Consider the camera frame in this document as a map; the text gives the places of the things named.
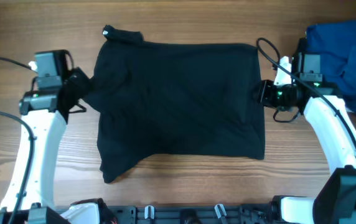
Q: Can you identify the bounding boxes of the black t-shirt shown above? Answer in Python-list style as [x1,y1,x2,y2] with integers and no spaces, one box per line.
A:
[85,25,265,183]

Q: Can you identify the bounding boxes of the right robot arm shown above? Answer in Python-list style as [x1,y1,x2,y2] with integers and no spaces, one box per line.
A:
[258,52,356,223]

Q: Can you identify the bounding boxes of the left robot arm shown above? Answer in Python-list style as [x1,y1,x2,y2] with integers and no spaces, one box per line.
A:
[0,50,101,223]

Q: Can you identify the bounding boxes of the black garment under pile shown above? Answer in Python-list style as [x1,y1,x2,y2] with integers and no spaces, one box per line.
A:
[292,37,307,67]

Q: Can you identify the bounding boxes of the blue garment pile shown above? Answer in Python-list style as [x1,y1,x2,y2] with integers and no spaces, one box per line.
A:
[306,21,356,114]

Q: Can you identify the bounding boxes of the left black cable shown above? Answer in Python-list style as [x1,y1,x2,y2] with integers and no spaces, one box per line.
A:
[0,55,39,224]

